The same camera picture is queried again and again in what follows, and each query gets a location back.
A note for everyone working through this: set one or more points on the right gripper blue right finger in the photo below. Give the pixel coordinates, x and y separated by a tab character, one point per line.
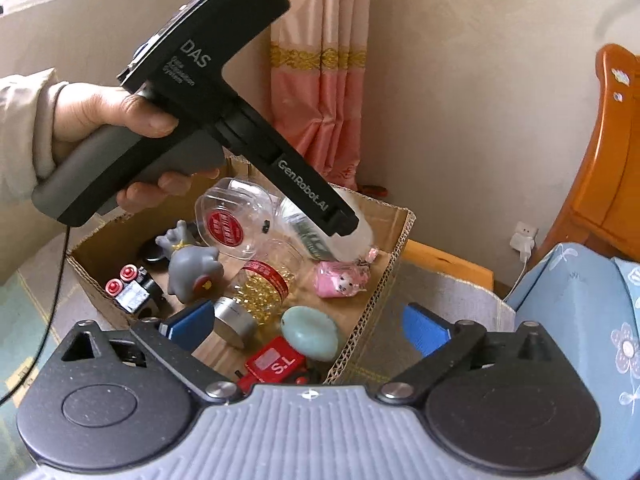
444	347

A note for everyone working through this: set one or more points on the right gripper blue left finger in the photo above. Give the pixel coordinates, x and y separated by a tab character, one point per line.
172	342

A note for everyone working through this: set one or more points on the black toy train car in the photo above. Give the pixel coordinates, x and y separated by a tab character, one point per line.
136	292

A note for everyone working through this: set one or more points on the grey elephant toy figure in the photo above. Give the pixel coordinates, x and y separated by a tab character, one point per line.
193	270

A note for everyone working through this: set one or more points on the brown cardboard box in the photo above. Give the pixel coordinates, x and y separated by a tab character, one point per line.
131	239

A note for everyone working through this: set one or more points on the jar of gold beads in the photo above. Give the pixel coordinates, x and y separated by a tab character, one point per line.
256	294

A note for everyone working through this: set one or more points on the red toy train car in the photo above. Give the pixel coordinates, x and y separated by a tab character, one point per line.
276	363

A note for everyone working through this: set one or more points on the pink panda jar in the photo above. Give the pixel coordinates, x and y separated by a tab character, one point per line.
343	279

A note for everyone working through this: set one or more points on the pale green oval soap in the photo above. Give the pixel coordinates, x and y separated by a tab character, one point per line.
311	333

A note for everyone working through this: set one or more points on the clear round plastic bowl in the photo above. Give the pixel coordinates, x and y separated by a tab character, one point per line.
235	216

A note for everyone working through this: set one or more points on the beige sleeve forearm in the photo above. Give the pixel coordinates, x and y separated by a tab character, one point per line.
27	113

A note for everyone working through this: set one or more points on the person's left hand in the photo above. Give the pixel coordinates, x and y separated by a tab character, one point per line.
82	108

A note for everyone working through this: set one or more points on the pink orange curtain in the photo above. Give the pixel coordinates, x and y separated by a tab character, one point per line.
318	56

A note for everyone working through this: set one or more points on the blue floral bed sheet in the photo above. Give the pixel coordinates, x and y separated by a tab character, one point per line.
589	304

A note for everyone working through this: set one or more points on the orange wooden headboard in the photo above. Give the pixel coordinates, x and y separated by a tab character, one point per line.
601	211

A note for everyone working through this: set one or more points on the white wall plug charger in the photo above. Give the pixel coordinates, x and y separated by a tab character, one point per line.
522	241

